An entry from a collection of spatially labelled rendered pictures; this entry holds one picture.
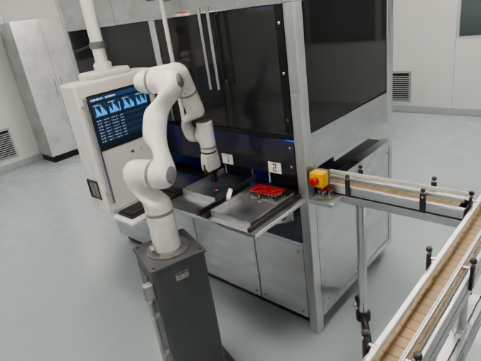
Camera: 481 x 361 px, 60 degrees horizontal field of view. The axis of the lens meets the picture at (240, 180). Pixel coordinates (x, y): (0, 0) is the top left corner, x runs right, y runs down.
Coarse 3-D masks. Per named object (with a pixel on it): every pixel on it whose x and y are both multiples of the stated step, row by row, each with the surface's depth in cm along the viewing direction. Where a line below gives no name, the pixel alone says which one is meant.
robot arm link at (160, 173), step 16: (160, 80) 168; (176, 80) 168; (160, 96) 168; (176, 96) 172; (144, 112) 172; (160, 112) 170; (144, 128) 170; (160, 128) 170; (160, 144) 169; (160, 160) 166; (160, 176) 165
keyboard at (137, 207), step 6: (168, 192) 257; (174, 192) 253; (132, 204) 245; (138, 204) 244; (120, 210) 239; (126, 210) 238; (132, 210) 237; (138, 210) 236; (144, 210) 238; (126, 216) 234; (132, 216) 232
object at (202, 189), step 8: (208, 176) 247; (224, 176) 251; (232, 176) 250; (240, 176) 248; (192, 184) 238; (200, 184) 244; (208, 184) 243; (216, 184) 242; (224, 184) 240; (232, 184) 239; (240, 184) 231; (184, 192) 234; (192, 192) 229; (200, 192) 234; (208, 192) 233; (224, 192) 222; (208, 200) 221; (216, 200) 218
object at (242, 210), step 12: (240, 192) 219; (228, 204) 213; (240, 204) 213; (252, 204) 212; (264, 204) 210; (276, 204) 201; (216, 216) 203; (228, 216) 197; (240, 216) 201; (252, 216) 200
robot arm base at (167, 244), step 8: (168, 216) 176; (152, 224) 176; (160, 224) 175; (168, 224) 177; (176, 224) 183; (152, 232) 178; (160, 232) 177; (168, 232) 178; (176, 232) 182; (152, 240) 181; (160, 240) 178; (168, 240) 179; (176, 240) 182; (184, 240) 190; (152, 248) 182; (160, 248) 180; (168, 248) 180; (176, 248) 183; (184, 248) 183; (152, 256) 180; (160, 256) 179; (168, 256) 179; (176, 256) 179
